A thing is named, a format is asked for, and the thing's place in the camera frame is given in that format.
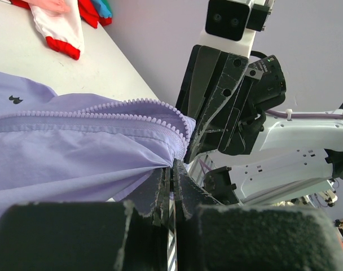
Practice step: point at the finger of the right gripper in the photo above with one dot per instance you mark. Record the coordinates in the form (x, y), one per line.
(226, 79)
(196, 84)

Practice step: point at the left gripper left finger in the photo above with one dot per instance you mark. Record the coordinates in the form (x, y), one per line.
(128, 235)

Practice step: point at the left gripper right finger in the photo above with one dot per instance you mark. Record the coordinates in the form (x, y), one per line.
(212, 236)

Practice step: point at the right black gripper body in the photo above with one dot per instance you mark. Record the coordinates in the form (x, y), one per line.
(238, 114)

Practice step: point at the lavender zip jacket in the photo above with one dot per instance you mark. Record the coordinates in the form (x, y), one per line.
(81, 147)

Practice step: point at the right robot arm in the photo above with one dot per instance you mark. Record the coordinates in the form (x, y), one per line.
(313, 145)

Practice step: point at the red white colourful garment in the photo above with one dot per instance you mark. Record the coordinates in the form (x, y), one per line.
(63, 32)

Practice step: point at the pink garment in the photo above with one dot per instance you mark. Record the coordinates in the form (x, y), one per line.
(58, 6)

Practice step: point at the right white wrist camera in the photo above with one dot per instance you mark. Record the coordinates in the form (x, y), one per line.
(231, 26)

